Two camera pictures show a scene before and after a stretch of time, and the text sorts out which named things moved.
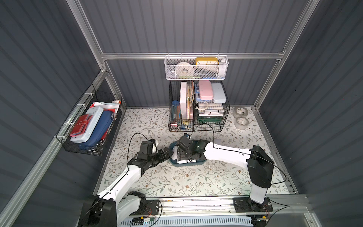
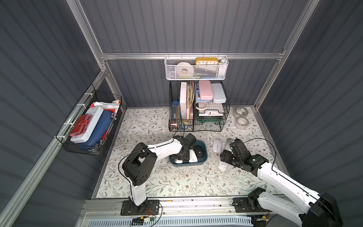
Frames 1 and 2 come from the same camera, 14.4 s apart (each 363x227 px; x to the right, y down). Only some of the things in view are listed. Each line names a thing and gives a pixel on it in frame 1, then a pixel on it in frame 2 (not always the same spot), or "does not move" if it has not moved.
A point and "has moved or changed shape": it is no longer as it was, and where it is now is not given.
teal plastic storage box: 174,162 does not move
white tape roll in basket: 182,65 does not move
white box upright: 183,99 does not move
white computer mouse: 174,156 has moved or changed shape
